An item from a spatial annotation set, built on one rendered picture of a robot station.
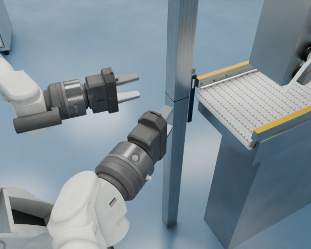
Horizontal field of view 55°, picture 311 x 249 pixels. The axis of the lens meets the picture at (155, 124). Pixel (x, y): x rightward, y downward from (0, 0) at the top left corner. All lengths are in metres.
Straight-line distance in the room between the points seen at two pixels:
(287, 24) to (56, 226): 0.52
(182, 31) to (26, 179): 1.42
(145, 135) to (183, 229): 1.14
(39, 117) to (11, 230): 0.27
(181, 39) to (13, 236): 0.64
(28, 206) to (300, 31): 0.76
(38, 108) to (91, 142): 1.37
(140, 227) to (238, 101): 0.95
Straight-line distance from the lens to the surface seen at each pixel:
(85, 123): 2.20
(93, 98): 0.71
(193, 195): 1.76
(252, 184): 1.16
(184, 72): 0.93
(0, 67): 0.84
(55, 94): 0.69
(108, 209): 0.50
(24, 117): 0.69
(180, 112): 1.03
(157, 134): 0.56
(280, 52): 0.66
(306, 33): 0.64
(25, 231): 0.79
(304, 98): 1.04
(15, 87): 0.71
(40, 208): 0.91
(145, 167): 0.53
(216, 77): 1.00
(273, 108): 0.96
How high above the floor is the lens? 1.46
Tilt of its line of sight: 43 degrees down
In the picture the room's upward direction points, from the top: straight up
